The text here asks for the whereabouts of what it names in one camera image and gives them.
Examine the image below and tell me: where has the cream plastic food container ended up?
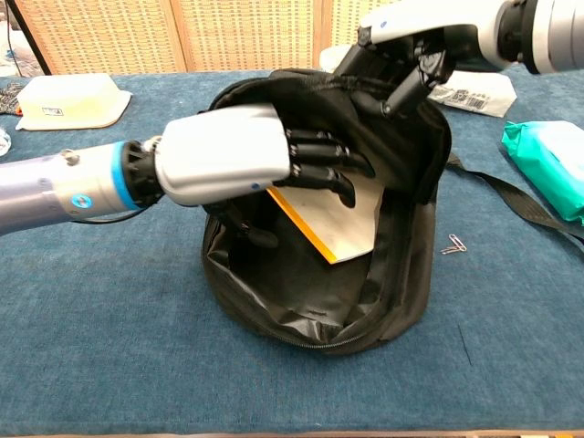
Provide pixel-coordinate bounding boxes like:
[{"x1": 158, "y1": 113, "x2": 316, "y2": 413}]
[{"x1": 15, "y1": 72, "x2": 133, "y2": 132}]

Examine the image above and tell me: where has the white and yellow booklet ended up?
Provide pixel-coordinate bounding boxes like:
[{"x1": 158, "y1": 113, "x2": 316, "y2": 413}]
[{"x1": 266, "y1": 180, "x2": 387, "y2": 266}]

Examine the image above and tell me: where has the teal wet wipes pack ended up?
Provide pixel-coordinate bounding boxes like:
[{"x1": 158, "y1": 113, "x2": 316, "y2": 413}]
[{"x1": 501, "y1": 119, "x2": 584, "y2": 224}]

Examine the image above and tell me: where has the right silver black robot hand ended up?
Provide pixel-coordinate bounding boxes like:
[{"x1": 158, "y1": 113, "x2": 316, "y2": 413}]
[{"x1": 335, "y1": 0, "x2": 507, "y2": 120}]

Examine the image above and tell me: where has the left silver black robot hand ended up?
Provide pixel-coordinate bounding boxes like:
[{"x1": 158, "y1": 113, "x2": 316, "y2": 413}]
[{"x1": 153, "y1": 103, "x2": 376, "y2": 250}]

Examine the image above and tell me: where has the grey knit work glove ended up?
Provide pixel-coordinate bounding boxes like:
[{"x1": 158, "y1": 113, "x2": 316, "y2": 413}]
[{"x1": 0, "y1": 81, "x2": 24, "y2": 118}]

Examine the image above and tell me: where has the black backpack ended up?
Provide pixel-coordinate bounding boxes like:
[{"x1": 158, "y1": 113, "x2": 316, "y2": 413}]
[{"x1": 198, "y1": 67, "x2": 584, "y2": 357}]

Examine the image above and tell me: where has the colourful tissue multipack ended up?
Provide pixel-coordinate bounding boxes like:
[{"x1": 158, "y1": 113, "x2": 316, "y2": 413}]
[{"x1": 426, "y1": 70, "x2": 519, "y2": 119}]

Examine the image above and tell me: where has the blue carpet table cover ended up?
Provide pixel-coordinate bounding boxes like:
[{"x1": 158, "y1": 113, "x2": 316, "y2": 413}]
[{"x1": 0, "y1": 63, "x2": 584, "y2": 434}]

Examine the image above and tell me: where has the wooden woven folding screen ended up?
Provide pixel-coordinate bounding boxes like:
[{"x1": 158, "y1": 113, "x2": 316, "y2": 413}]
[{"x1": 13, "y1": 0, "x2": 380, "y2": 77}]

